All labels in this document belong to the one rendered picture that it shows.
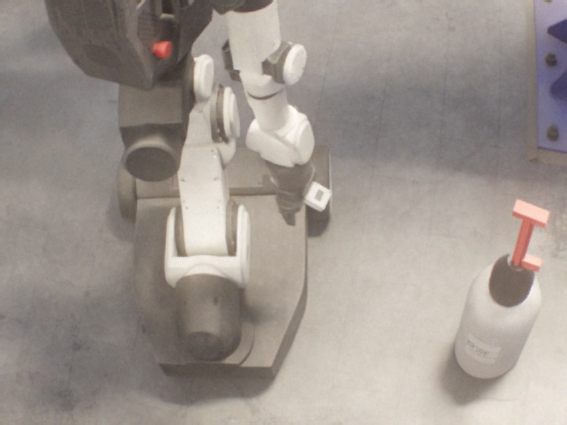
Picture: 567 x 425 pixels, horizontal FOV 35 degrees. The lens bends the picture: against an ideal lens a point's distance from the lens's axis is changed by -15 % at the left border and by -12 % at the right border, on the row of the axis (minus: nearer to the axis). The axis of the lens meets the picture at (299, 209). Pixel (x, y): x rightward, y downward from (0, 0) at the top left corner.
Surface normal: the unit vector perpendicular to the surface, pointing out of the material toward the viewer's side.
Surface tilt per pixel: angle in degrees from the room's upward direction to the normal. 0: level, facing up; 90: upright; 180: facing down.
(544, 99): 0
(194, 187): 59
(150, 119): 36
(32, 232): 0
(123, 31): 82
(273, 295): 0
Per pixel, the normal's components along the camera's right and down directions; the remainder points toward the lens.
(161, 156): -0.02, 0.79
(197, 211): -0.04, 0.51
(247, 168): -0.07, -0.48
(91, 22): -0.42, 0.74
